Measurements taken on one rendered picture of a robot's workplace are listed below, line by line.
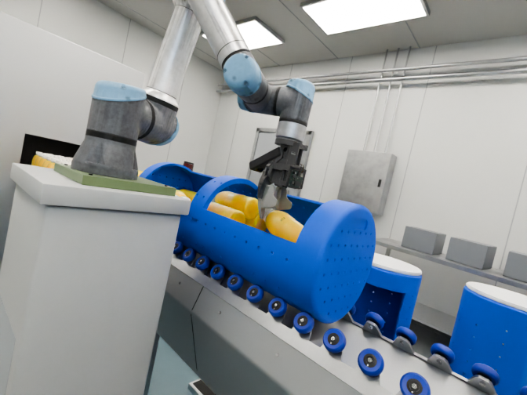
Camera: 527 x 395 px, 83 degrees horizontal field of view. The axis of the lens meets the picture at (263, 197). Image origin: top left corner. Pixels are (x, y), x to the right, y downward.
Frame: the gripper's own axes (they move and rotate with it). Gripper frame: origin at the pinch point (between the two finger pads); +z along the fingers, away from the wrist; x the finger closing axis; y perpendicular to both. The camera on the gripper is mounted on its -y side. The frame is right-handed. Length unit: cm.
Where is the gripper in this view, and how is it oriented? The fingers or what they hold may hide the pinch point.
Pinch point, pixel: (266, 214)
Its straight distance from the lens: 80.3
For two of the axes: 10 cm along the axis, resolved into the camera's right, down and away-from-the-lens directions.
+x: 6.7, 1.0, 7.4
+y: 7.1, 2.1, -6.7
